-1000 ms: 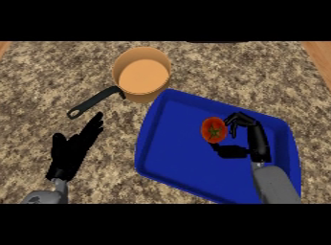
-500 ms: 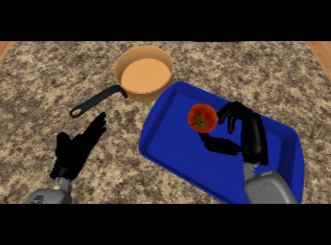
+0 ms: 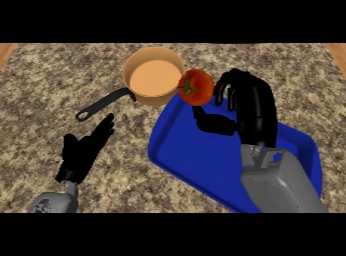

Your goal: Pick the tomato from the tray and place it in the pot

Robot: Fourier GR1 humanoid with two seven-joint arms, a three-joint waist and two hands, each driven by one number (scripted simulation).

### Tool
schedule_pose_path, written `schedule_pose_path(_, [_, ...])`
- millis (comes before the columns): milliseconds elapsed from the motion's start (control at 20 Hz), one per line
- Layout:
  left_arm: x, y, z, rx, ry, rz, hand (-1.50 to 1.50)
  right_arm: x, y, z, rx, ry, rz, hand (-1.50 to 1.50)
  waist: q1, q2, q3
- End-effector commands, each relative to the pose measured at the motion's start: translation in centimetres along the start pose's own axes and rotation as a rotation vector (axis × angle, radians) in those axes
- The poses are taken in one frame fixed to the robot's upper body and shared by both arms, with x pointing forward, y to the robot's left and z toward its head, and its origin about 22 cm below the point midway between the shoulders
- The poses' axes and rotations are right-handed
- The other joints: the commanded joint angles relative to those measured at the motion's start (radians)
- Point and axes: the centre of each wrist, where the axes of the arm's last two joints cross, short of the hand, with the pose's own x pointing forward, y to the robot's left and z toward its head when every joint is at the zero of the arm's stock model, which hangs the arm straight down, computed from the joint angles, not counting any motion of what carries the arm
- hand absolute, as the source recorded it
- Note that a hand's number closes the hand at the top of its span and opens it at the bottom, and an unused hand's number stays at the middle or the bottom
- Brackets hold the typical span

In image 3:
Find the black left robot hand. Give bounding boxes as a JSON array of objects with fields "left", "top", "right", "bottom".
[{"left": 54, "top": 113, "right": 116, "bottom": 185}]

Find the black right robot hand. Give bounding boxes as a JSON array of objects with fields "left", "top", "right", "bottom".
[{"left": 190, "top": 68, "right": 279, "bottom": 148}]

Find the red tomato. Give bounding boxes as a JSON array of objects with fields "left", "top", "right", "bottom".
[{"left": 175, "top": 68, "right": 215, "bottom": 107}]

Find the blue plastic tray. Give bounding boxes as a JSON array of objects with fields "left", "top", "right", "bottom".
[{"left": 146, "top": 92, "right": 323, "bottom": 214}]

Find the tan pot with black handle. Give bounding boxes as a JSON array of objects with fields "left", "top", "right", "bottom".
[{"left": 74, "top": 46, "right": 186, "bottom": 123}]

